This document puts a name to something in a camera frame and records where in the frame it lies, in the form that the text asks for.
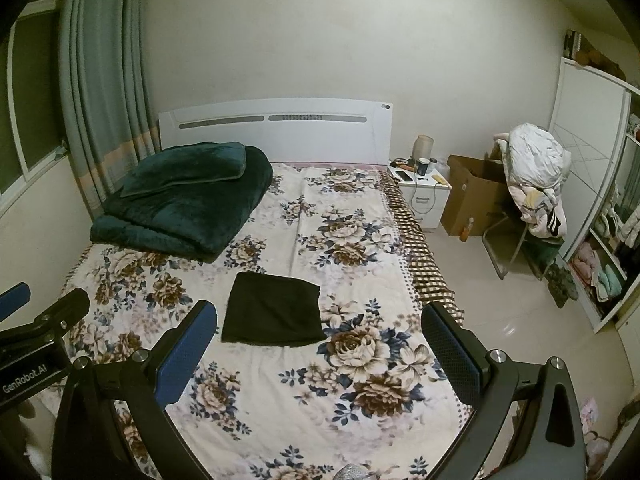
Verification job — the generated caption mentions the brown checked blanket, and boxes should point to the brown checked blanket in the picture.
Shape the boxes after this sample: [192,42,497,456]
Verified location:
[379,167,467,327]

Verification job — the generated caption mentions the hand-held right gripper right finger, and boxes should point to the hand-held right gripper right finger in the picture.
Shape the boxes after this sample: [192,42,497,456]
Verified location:
[421,302,587,480]

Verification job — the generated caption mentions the white puffer jacket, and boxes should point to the white puffer jacket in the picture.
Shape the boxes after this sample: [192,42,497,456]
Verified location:
[492,122,573,197]

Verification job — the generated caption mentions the dark plush slippers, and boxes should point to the dark plush slippers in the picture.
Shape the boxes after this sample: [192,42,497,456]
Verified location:
[544,262,581,309]

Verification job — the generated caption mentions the mint folded clothes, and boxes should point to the mint folded clothes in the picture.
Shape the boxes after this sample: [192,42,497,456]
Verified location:
[592,262,624,302]

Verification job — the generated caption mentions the white wardrobe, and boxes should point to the white wardrobe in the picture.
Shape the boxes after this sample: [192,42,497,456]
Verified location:
[547,55,640,334]

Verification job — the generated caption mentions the window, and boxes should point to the window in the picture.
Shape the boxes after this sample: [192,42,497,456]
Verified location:
[0,0,69,202]

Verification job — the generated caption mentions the brown bag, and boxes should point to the brown bag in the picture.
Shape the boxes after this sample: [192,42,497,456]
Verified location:
[575,46,627,81]

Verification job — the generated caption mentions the metal chair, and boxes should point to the metal chair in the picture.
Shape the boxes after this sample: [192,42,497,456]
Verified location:
[482,209,566,281]

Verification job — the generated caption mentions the green cloth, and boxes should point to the green cloth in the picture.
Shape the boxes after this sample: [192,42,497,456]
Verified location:
[524,236,566,267]

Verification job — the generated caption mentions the dark green blanket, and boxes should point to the dark green blanket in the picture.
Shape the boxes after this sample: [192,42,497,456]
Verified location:
[90,145,274,264]

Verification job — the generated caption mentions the cardboard box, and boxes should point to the cardboard box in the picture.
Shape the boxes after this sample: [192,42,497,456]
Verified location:
[440,153,512,239]

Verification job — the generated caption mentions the pink slippers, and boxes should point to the pink slippers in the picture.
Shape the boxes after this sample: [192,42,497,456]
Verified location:
[581,397,617,467]

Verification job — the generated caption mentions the white bed headboard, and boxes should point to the white bed headboard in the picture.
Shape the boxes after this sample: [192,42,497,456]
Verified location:
[158,98,394,167]

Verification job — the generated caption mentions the dark green pillow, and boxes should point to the dark green pillow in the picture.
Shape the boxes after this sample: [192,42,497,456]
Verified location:
[120,141,248,200]

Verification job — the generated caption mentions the floral bed sheet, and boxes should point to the floral bed sheet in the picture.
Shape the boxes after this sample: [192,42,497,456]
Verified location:
[59,162,477,480]

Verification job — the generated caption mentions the black striped garment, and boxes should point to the black striped garment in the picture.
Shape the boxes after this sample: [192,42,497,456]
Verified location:
[221,271,327,347]

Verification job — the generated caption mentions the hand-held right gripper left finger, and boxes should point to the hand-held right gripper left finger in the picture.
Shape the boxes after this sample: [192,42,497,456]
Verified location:
[51,300,219,480]

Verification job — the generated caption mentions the white nightstand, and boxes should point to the white nightstand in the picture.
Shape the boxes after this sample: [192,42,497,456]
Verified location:
[388,159,454,234]

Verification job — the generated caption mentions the grey green curtain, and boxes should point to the grey green curtain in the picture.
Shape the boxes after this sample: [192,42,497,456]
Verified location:
[58,0,162,222]

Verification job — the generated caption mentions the pink folded clothes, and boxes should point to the pink folded clothes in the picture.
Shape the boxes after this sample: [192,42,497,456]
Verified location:
[572,244,602,282]

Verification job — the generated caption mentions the beige jar on nightstand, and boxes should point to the beige jar on nightstand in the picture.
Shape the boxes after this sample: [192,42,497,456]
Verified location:
[413,134,435,164]

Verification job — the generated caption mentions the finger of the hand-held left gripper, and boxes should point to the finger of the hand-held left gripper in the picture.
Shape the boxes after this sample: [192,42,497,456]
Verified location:
[0,287,91,348]
[0,282,32,322]

